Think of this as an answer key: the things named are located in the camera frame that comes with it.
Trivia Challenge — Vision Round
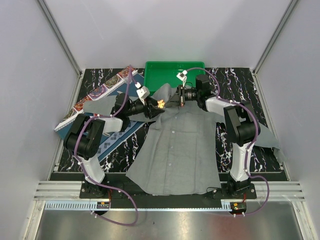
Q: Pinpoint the right frame post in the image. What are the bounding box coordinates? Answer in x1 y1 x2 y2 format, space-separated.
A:
252 0 300 75

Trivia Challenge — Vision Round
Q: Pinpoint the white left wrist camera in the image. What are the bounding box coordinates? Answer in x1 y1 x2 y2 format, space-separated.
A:
136 86 150 101

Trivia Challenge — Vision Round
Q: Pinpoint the colourful patterned table runner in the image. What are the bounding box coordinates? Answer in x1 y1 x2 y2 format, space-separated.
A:
54 66 129 132

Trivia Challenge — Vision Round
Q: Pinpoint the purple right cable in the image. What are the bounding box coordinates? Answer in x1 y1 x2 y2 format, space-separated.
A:
183 66 270 217

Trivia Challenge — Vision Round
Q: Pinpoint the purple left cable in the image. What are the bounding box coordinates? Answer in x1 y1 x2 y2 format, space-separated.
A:
73 64 139 226

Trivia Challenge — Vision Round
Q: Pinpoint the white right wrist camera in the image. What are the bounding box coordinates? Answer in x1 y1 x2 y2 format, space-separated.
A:
176 70 188 87

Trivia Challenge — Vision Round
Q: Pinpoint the gold leaf brooch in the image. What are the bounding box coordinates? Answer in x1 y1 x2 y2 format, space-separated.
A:
157 99 166 109

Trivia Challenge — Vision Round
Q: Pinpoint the purple cable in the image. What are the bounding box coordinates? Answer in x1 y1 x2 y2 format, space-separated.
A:
183 66 270 217
73 64 139 226

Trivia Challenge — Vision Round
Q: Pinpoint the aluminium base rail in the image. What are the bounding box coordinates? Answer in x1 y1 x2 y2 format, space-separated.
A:
34 173 305 212

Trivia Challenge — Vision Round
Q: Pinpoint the frame post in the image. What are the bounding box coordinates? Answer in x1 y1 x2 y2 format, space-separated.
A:
36 0 82 77
252 0 300 75

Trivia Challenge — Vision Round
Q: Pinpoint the grey button shirt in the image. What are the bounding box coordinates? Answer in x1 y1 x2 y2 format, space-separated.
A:
83 96 280 191

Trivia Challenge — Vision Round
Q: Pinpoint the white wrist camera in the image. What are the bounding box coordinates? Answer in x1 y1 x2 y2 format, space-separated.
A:
176 70 188 87
136 86 150 101

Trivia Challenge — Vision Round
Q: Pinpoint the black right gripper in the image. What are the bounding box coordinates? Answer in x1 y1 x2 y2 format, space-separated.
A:
164 85 200 108

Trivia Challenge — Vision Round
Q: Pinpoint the green plastic tray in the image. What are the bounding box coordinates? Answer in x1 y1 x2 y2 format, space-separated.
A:
144 61 205 94

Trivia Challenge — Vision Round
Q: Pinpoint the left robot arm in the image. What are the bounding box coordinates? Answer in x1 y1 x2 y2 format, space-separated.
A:
63 93 166 198

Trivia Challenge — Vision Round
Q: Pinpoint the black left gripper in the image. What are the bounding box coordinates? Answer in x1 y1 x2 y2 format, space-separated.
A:
125 96 165 119

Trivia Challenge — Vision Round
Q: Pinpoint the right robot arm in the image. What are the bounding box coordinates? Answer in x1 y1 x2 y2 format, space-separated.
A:
164 71 261 199

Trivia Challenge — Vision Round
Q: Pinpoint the left frame post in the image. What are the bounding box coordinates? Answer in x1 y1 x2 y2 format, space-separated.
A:
36 0 82 77

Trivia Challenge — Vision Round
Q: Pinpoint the blue patterned placemat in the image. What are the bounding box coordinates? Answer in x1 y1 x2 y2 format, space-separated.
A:
56 84 152 172

